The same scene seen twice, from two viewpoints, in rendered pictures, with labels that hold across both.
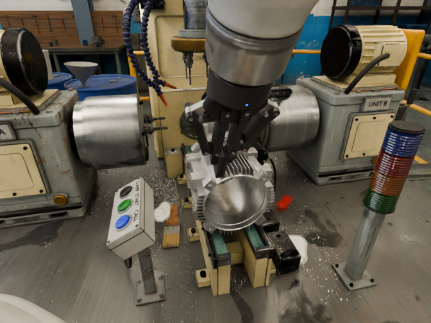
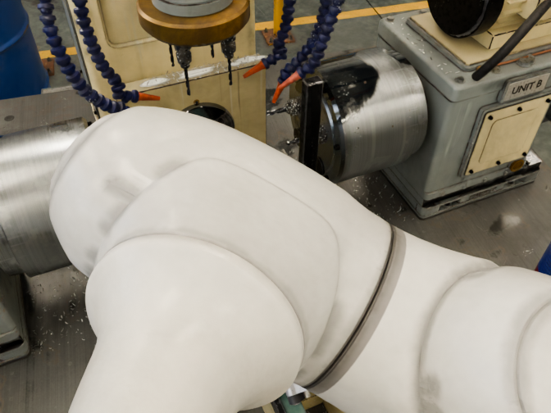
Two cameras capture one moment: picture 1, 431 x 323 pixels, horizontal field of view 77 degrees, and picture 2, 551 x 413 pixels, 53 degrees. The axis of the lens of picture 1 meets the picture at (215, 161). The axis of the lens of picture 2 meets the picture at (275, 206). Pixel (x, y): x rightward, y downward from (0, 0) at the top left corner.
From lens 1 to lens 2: 0.38 m
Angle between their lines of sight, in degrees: 20
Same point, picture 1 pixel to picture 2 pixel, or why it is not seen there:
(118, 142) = not seen: hidden behind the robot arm
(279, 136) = (360, 165)
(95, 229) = (60, 377)
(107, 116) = (43, 195)
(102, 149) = (46, 253)
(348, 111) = (477, 106)
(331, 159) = (445, 179)
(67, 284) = not seen: outside the picture
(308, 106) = (409, 105)
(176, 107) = not seen: hidden behind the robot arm
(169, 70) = (125, 31)
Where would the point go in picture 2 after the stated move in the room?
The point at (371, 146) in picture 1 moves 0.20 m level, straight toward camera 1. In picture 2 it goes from (511, 148) to (501, 211)
